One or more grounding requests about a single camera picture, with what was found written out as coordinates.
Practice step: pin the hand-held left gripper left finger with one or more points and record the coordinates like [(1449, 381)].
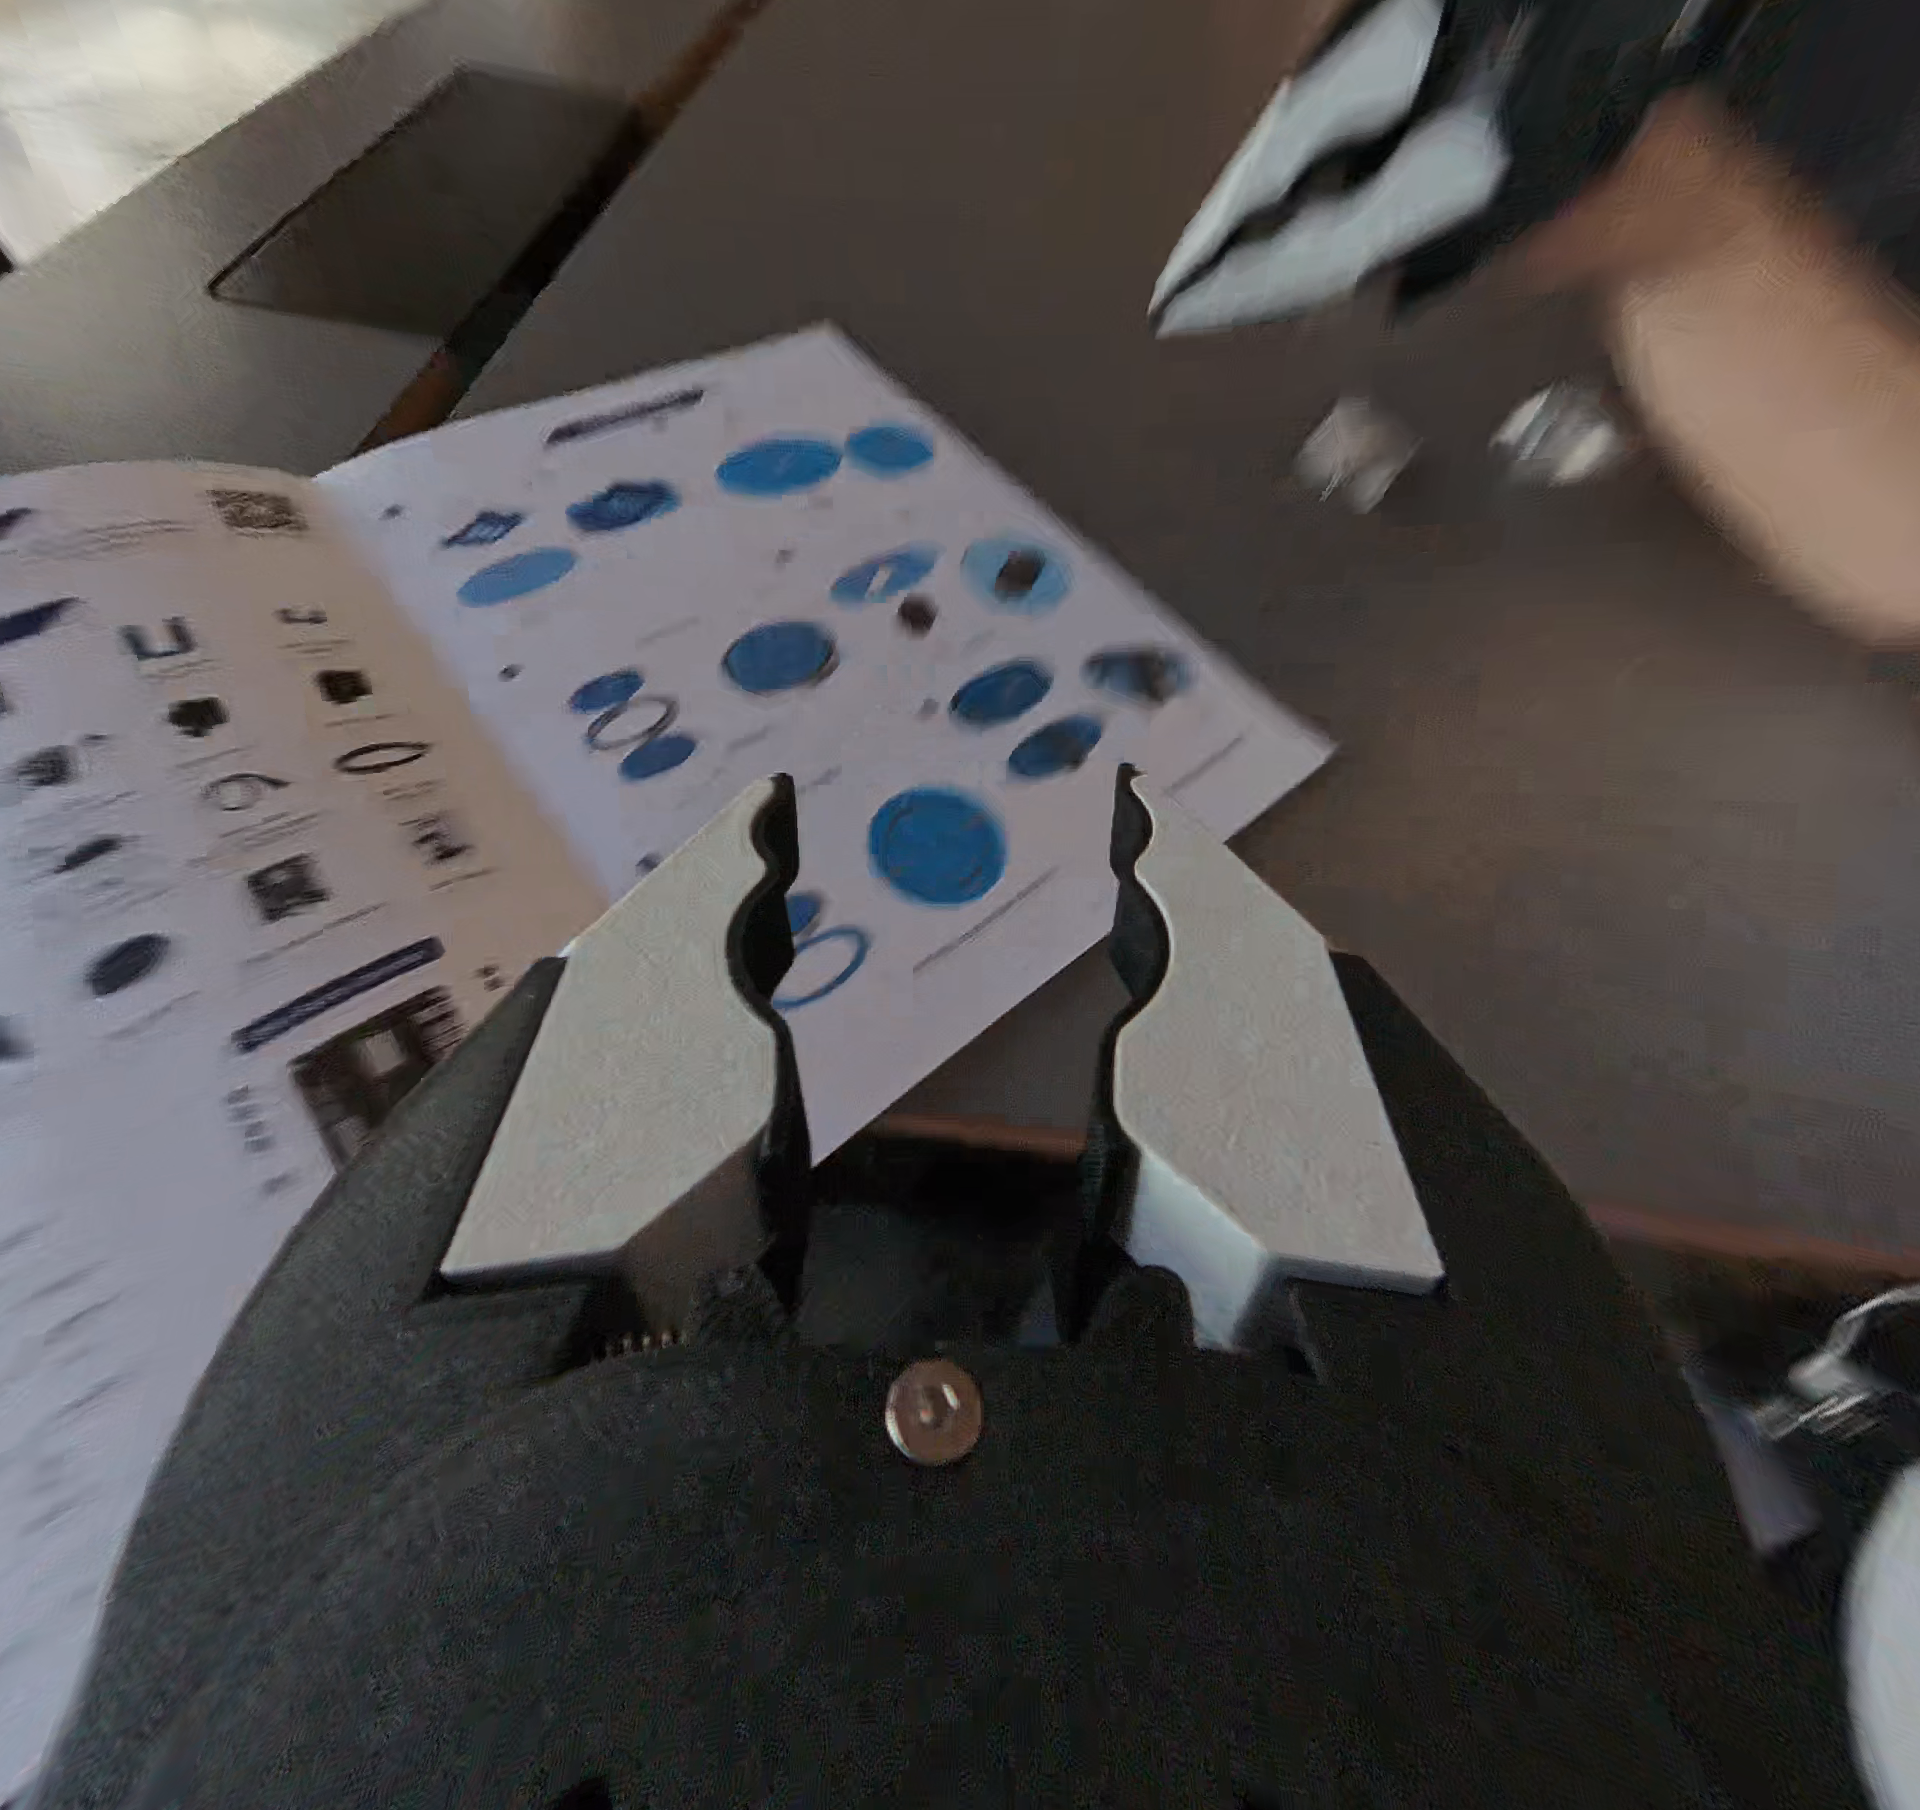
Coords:
[(631, 1091)]

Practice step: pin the printed assembly manual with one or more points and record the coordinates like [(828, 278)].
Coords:
[(450, 566)]

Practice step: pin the person's right forearm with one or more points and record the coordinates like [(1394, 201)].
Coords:
[(1770, 386)]

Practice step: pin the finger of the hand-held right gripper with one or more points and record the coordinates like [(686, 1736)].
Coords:
[(1397, 228), (1349, 84)]

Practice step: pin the small clear plastic bag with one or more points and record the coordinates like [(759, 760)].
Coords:
[(1357, 454)]

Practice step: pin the grey desk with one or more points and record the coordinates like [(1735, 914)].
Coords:
[(1050, 190)]

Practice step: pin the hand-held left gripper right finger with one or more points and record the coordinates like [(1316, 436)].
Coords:
[(1259, 1091)]

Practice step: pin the crumpled clear plastic bag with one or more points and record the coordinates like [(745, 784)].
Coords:
[(1559, 434)]

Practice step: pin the person's white shirt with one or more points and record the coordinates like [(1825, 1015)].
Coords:
[(1890, 1660)]

